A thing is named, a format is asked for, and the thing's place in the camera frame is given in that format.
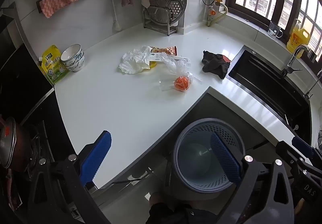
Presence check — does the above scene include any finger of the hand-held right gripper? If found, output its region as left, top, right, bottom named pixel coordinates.
left=275, top=141, right=313, bottom=167
left=292, top=136, right=322, bottom=164

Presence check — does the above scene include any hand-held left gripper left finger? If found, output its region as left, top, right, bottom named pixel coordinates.
left=28, top=130, right=112, bottom=224

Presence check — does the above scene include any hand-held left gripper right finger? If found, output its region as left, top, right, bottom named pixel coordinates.
left=210, top=132, right=295, bottom=224

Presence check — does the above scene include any grey blue perforated trash bin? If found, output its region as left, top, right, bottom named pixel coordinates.
left=166, top=118, right=246, bottom=202

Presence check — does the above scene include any orange scrap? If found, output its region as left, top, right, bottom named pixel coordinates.
left=175, top=76, right=190, bottom=91

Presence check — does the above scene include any white plastic bag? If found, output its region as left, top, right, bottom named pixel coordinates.
left=119, top=46, right=153, bottom=75

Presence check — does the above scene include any clear plastic bag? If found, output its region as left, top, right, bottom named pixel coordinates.
left=159, top=53, right=195, bottom=93

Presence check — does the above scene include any white torn card package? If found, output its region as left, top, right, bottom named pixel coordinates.
left=150, top=53, right=191, bottom=66

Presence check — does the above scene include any red beige snack wrapper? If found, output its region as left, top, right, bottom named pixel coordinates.
left=150, top=46, right=178, bottom=56

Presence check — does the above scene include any thin chrome water tap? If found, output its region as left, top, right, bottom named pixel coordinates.
left=303, top=69, right=322, bottom=99

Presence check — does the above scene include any black kitchen sink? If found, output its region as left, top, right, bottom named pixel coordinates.
left=225, top=45, right=313, bottom=144

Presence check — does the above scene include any person's leg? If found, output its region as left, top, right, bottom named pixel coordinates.
left=148, top=192, right=217, bottom=224

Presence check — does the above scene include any chrome kitchen faucet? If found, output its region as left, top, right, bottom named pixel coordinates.
left=281, top=44, right=311, bottom=78

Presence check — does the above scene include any red pot with lid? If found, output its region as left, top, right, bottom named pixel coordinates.
left=0, top=116, right=32, bottom=173

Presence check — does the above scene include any black crumpled cloth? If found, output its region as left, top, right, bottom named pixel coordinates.
left=201, top=50, right=230, bottom=79

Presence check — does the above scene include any yellow green seasoning pouch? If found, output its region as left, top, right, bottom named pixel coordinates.
left=38, top=45, right=70, bottom=85

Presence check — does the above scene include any yellow oil bottle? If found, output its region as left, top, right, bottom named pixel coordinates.
left=287, top=19, right=311, bottom=59

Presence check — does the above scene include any black integrated gas stove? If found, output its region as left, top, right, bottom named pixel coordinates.
left=0, top=4, right=76, bottom=224

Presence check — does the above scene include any clear glass mug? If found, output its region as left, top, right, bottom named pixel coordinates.
left=267, top=21, right=284, bottom=39

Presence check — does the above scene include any white bottle brush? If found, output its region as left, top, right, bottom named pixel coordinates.
left=109, top=0, right=122, bottom=32

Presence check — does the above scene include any dark framed window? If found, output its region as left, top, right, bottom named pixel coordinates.
left=225, top=0, right=322, bottom=64

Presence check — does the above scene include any pink fluffy dishcloth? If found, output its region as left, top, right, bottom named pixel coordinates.
left=40, top=0, right=79, bottom=18

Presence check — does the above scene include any yellow gas hose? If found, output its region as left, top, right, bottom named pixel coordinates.
left=206, top=3, right=229, bottom=26

